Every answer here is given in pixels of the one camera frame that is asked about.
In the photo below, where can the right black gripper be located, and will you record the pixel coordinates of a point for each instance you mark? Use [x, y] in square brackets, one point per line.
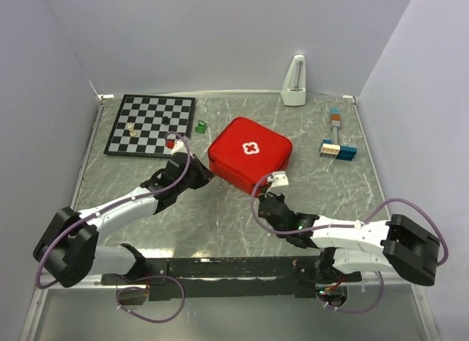
[280, 196]

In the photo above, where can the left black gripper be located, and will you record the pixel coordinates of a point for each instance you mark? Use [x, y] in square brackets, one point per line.
[204, 174]

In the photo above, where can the red black medicine case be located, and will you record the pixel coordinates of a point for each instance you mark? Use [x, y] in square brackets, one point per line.
[245, 151]

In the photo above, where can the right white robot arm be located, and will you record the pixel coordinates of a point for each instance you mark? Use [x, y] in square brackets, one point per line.
[398, 245]

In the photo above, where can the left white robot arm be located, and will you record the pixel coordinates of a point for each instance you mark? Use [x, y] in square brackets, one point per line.
[70, 248]

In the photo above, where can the small green toy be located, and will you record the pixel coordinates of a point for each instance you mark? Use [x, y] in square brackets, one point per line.
[201, 127]

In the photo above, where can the black white chessboard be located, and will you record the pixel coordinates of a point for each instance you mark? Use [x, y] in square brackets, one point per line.
[146, 113]

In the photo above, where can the blue toy block stack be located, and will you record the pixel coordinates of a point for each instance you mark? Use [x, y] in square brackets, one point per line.
[338, 152]

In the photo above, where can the black base bar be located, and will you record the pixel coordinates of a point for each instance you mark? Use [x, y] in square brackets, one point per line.
[297, 276]

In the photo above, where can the grey orange blue toy stick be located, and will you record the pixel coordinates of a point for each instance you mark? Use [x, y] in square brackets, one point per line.
[335, 124]

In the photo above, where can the white metronome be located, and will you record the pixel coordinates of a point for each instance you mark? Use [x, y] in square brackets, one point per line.
[293, 92]

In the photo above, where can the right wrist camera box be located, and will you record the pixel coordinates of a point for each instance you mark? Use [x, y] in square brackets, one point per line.
[277, 179]

